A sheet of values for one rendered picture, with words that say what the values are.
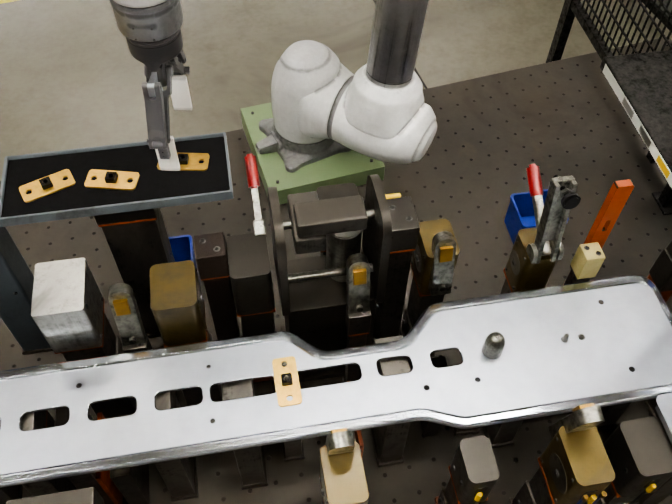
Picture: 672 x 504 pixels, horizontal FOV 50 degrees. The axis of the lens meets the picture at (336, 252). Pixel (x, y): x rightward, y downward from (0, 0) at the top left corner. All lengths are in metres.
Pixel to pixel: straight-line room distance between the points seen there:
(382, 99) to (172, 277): 0.61
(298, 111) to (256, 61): 1.62
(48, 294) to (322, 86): 0.76
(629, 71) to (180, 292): 1.08
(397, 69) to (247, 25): 2.01
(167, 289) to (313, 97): 0.63
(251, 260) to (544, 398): 0.52
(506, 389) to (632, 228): 0.78
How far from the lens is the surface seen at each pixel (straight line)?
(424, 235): 1.24
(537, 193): 1.27
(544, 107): 2.09
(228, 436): 1.14
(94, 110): 3.16
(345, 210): 1.11
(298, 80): 1.61
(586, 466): 1.13
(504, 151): 1.94
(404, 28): 1.47
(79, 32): 3.58
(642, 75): 1.73
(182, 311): 1.17
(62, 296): 1.18
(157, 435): 1.16
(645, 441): 1.25
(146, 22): 1.01
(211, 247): 1.19
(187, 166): 1.23
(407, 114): 1.56
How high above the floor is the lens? 2.05
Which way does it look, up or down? 54 degrees down
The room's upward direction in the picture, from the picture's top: 1 degrees clockwise
